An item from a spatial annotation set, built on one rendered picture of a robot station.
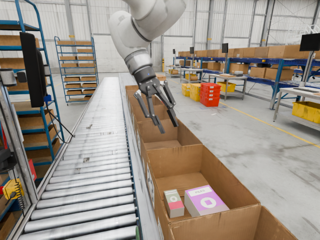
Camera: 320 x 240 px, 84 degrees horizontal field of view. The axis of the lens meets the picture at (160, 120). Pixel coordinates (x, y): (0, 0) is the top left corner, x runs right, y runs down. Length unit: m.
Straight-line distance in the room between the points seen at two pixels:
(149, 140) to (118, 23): 0.81
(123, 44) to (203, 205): 0.63
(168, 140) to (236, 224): 0.79
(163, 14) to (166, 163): 0.63
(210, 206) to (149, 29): 0.63
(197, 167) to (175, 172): 0.12
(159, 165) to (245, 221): 0.43
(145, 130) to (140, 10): 0.82
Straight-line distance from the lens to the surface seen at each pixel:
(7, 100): 1.00
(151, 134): 1.24
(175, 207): 0.74
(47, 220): 1.07
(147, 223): 0.75
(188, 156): 0.92
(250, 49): 7.44
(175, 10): 0.58
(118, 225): 0.97
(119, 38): 0.67
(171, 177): 0.94
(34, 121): 2.37
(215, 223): 0.61
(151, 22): 0.59
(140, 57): 0.64
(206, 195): 0.77
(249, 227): 0.70
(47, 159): 2.47
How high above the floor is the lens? 1.46
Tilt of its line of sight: 20 degrees down
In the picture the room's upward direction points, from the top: straight up
